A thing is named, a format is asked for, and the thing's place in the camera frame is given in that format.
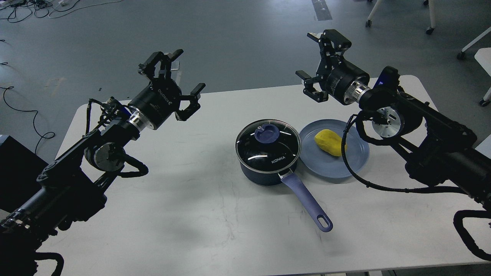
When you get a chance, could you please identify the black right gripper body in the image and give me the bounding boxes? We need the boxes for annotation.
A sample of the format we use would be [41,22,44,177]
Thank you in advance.
[321,61,370,105]

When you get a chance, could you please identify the glass pot lid blue knob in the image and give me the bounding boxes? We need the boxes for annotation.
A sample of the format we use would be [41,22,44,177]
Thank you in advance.
[235,119,302,164]

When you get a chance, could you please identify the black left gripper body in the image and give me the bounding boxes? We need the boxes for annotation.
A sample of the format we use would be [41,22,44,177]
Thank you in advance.
[128,80,182,130]

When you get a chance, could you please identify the black box at left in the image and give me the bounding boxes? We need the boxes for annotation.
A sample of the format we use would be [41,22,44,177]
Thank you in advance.
[0,135,48,212]

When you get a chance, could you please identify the tangled floor cables top left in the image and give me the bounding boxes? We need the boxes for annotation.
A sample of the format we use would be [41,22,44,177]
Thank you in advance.
[0,0,123,24]

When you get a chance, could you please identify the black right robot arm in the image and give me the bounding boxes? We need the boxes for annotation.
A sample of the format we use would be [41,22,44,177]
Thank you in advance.
[296,29,491,261]

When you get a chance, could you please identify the blue round plate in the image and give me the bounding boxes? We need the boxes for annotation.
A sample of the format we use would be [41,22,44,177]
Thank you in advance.
[300,119,370,179]

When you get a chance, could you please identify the white furniture leg right edge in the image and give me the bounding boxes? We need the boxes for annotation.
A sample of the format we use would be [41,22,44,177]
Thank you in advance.
[456,27,491,107]

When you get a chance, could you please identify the white chair legs with casters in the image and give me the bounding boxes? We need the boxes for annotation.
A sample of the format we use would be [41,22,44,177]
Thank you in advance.
[364,0,437,35]

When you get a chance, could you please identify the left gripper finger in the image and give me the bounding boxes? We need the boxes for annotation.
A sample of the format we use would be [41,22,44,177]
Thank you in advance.
[138,49,184,85]
[175,83,206,121]

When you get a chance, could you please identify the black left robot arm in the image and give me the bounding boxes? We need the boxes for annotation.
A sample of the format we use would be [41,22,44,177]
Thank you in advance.
[1,49,205,276]

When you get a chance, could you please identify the black floor cable left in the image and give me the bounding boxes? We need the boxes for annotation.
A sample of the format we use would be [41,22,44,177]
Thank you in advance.
[0,86,56,154]

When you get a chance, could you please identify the dark blue saucepan purple handle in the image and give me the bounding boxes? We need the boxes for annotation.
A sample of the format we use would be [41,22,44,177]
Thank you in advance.
[239,152,333,232]

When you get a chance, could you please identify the yellow potato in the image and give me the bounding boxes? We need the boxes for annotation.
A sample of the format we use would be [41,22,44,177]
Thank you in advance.
[314,129,342,157]

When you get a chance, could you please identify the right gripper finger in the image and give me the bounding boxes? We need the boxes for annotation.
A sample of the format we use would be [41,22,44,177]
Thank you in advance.
[307,29,352,73]
[296,70,329,103]

